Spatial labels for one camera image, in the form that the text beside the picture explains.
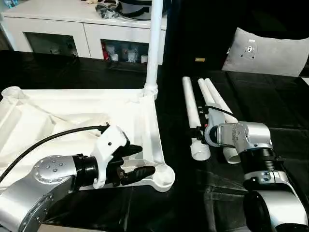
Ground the white plastic table leg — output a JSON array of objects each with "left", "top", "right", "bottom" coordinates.
[
  {"left": 204, "top": 77, "right": 239, "bottom": 123},
  {"left": 181, "top": 76, "right": 211, "bottom": 161},
  {"left": 197, "top": 77, "right": 242, "bottom": 165},
  {"left": 144, "top": 0, "right": 163, "bottom": 100}
]

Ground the white plastic table top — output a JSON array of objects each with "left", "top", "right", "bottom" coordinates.
[{"left": 0, "top": 86, "right": 176, "bottom": 193}]

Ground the black table mat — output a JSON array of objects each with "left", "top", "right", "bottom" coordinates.
[{"left": 0, "top": 49, "right": 309, "bottom": 232}]

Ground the grey pillow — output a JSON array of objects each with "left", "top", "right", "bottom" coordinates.
[{"left": 221, "top": 27, "right": 309, "bottom": 78}]

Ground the white glass-door cabinet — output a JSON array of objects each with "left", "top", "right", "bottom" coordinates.
[{"left": 0, "top": 4, "right": 168, "bottom": 65}]

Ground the grey pot on cabinet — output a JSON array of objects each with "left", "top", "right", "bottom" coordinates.
[{"left": 117, "top": 0, "right": 168, "bottom": 20}]

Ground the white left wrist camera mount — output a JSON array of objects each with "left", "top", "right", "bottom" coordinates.
[{"left": 92, "top": 124, "right": 128, "bottom": 189}]

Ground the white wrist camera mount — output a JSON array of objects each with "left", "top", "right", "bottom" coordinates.
[
  {"left": 203, "top": 105, "right": 227, "bottom": 146},
  {"left": 92, "top": 124, "right": 128, "bottom": 189}
]

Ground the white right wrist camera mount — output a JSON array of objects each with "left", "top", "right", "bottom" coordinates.
[{"left": 203, "top": 105, "right": 227, "bottom": 146}]

